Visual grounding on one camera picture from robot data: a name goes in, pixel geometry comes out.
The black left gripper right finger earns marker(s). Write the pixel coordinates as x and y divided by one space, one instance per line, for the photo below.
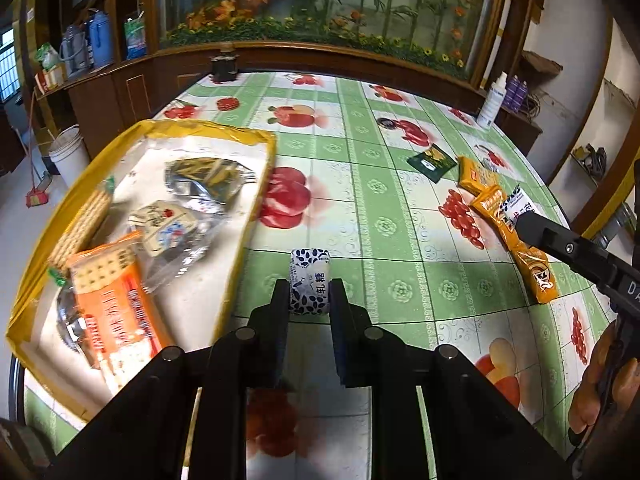
348 324

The white spray bottle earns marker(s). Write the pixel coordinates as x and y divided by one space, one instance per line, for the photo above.
493 102

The yellow rimmed white tray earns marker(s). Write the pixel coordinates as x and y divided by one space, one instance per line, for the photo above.
46 331

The purple bottles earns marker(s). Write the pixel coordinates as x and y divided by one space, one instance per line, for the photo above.
516 92

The white black small packet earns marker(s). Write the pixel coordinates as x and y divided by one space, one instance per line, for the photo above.
517 203

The silver foil snack bag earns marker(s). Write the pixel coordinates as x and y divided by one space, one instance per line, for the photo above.
208 179

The long orange snack bag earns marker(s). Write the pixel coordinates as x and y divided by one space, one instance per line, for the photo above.
531 261

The clear plastic bag on shelf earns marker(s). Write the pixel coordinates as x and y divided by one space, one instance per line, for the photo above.
135 37

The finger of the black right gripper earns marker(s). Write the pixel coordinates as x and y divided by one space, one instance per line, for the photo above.
615 278

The clear bag round biscuit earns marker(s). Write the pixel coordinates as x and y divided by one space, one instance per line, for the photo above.
172 239

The grey thermos flask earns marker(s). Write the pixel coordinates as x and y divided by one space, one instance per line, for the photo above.
74 52

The flower aquarium cabinet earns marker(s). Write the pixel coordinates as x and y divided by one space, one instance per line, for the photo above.
448 50

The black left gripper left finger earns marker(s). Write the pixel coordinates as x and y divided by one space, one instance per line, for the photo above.
266 350

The black round bottle cap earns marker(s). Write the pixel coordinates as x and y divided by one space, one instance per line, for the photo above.
386 123

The green fruit tablecloth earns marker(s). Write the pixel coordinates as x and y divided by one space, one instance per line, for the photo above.
471 378

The dark glass jar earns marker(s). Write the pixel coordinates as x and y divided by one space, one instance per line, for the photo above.
225 64

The blue white candy packet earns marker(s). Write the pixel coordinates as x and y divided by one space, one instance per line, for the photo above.
309 281

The orange cracker package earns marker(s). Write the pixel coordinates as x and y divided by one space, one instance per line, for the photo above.
124 327

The clear cracker stack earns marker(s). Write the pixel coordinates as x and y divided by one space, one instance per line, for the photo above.
81 230

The blue thermos flask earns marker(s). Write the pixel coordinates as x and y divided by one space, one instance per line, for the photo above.
101 40

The yellow biscuit packet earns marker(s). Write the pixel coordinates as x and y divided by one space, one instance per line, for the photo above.
475 178

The dark green cracker packet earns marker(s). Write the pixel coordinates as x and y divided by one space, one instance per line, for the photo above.
433 163

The red broom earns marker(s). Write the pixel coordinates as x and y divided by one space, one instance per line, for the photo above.
37 194

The white plastic bucket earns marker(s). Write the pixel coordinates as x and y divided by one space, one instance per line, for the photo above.
69 155

